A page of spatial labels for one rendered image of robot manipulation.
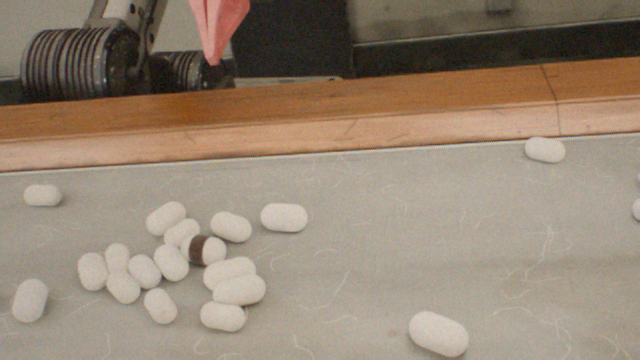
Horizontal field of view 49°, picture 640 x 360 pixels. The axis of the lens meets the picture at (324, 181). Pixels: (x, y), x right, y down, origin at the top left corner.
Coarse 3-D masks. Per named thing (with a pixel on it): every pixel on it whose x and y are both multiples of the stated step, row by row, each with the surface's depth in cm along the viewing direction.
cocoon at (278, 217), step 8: (264, 208) 56; (272, 208) 55; (280, 208) 55; (288, 208) 55; (296, 208) 55; (264, 216) 55; (272, 216) 55; (280, 216) 55; (288, 216) 55; (296, 216) 55; (304, 216) 55; (264, 224) 56; (272, 224) 55; (280, 224) 55; (288, 224) 55; (296, 224) 55; (304, 224) 55
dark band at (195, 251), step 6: (198, 234) 54; (192, 240) 53; (198, 240) 53; (204, 240) 53; (192, 246) 53; (198, 246) 53; (192, 252) 53; (198, 252) 53; (192, 258) 53; (198, 258) 53; (204, 264) 53
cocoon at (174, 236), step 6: (180, 222) 56; (186, 222) 56; (192, 222) 56; (174, 228) 55; (180, 228) 55; (186, 228) 56; (192, 228) 56; (198, 228) 56; (168, 234) 55; (174, 234) 55; (180, 234) 55; (186, 234) 55; (192, 234) 56; (168, 240) 55; (174, 240) 55; (180, 240) 55
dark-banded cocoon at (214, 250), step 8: (184, 240) 53; (208, 240) 53; (216, 240) 53; (184, 248) 53; (208, 248) 52; (216, 248) 52; (224, 248) 53; (184, 256) 53; (208, 256) 52; (216, 256) 52; (224, 256) 53; (208, 264) 53
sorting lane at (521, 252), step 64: (0, 192) 67; (64, 192) 66; (128, 192) 65; (192, 192) 63; (256, 192) 62; (320, 192) 61; (384, 192) 59; (448, 192) 58; (512, 192) 57; (576, 192) 56; (0, 256) 58; (64, 256) 57; (256, 256) 54; (320, 256) 53; (384, 256) 52; (448, 256) 51; (512, 256) 50; (576, 256) 49; (0, 320) 51; (64, 320) 50; (128, 320) 49; (192, 320) 49; (256, 320) 48; (320, 320) 47; (384, 320) 46; (512, 320) 45; (576, 320) 44
